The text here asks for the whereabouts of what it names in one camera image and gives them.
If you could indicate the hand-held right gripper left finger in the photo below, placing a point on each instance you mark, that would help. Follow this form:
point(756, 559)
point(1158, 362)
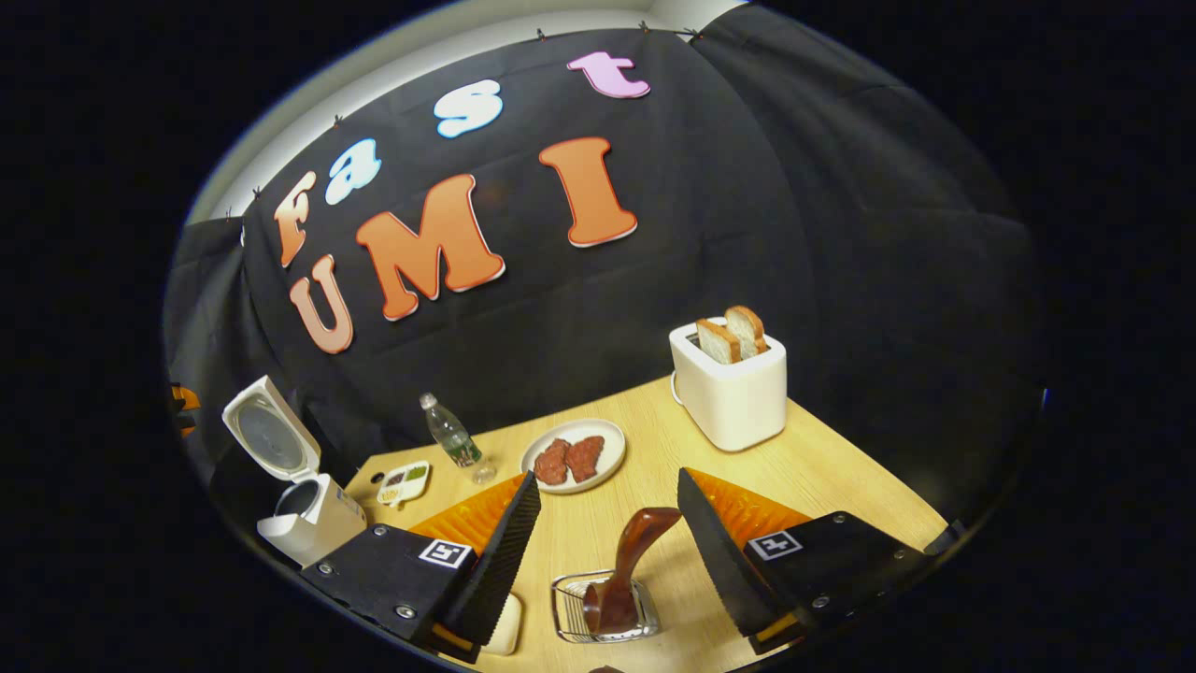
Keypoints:
point(495, 561)

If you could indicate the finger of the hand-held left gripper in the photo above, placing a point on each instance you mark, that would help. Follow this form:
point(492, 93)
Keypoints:
point(189, 399)

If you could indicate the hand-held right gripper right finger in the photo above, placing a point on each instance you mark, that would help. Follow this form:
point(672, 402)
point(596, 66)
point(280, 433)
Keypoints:
point(719, 561)

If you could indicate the dark wooden spoon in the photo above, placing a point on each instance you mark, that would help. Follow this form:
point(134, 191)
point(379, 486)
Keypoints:
point(645, 542)

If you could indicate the white rice cooker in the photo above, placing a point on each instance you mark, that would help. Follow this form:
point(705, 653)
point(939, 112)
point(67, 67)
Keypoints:
point(308, 533)

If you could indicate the clear glass dish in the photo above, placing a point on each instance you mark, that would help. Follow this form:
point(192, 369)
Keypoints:
point(509, 617)

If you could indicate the red raw meat piece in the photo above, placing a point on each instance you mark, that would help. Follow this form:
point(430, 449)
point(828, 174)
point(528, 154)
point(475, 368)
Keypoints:
point(586, 458)
point(551, 463)

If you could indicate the white divided bean dish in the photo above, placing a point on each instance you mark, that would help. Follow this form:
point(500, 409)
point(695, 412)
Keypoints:
point(402, 481)

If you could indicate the clear plastic water bottle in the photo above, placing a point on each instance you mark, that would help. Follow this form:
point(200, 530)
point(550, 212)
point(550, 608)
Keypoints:
point(453, 439)

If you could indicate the white toaster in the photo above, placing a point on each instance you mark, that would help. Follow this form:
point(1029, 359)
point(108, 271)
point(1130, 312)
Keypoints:
point(738, 402)

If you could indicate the white round plate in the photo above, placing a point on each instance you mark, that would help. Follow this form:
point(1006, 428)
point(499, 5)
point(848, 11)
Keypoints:
point(612, 439)

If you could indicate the toasted bread slice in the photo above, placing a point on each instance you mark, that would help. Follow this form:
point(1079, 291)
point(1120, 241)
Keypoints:
point(718, 342)
point(747, 329)

